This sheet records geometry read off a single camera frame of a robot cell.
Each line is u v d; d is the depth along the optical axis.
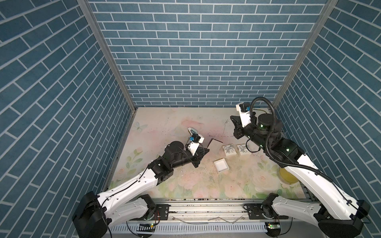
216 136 1.06
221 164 0.89
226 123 0.65
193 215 0.74
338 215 0.39
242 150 0.93
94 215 0.38
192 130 1.05
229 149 0.95
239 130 0.56
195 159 0.62
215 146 0.70
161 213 0.73
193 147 0.62
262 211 0.67
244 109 0.51
